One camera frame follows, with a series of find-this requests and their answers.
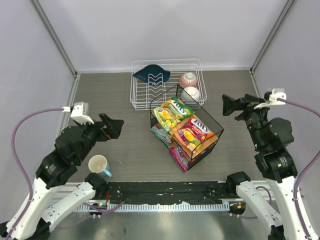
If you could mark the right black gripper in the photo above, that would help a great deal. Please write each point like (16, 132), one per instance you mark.
(243, 104)

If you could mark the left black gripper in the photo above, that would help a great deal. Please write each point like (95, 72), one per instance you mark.
(102, 127)

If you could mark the wooden two-tier wire shelf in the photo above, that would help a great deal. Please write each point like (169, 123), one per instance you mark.
(203, 116)

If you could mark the orange fruits candy bag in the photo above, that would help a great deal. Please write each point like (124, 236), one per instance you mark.
(193, 134)

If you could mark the teal mint candy bag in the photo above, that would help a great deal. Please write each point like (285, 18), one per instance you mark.
(163, 135)

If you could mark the green candy bag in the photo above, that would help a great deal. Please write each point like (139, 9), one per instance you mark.
(172, 112)

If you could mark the purple berries candy bag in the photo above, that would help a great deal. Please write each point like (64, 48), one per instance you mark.
(182, 158)

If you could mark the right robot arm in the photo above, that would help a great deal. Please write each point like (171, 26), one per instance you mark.
(290, 221)

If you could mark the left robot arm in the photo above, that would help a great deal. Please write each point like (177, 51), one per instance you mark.
(34, 219)

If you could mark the white bowl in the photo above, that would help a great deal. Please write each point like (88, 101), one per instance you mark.
(190, 93)

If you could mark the pink patterned bowl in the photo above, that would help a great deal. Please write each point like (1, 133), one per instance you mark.
(188, 79)

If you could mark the dark blue leaf plate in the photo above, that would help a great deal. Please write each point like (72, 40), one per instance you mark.
(153, 74)

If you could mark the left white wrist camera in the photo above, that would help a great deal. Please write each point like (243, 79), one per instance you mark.
(79, 113)

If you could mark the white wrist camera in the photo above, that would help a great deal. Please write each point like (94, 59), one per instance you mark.
(273, 98)
(79, 113)

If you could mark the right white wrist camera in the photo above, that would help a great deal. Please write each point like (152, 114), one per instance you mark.
(273, 98)

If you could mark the white wire dish rack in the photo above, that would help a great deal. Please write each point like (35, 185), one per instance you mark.
(145, 95)

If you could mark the aluminium rail frame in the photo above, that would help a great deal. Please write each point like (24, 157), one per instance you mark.
(192, 141)

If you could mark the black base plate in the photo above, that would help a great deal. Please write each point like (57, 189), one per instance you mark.
(167, 192)

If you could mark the white slotted cable duct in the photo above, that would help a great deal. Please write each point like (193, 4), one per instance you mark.
(183, 207)

